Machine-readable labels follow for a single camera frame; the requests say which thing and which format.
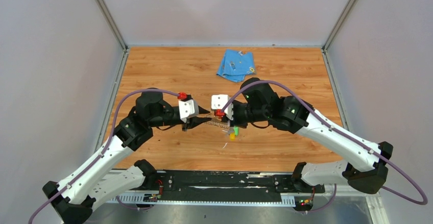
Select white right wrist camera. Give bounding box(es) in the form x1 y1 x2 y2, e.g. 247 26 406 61
211 94 233 120

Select blue folded cloth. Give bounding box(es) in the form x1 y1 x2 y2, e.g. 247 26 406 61
217 49 256 83

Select metal keyring plate with spring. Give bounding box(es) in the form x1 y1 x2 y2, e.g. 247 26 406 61
199 114 230 130

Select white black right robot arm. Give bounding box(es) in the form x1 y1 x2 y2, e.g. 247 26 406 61
211 78 393 194

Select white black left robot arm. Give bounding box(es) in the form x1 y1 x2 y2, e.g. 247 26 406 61
42 88 210 223

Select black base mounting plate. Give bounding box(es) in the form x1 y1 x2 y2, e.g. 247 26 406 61
137 170 325 203

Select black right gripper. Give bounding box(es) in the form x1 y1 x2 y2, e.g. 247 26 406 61
221 100 269 129

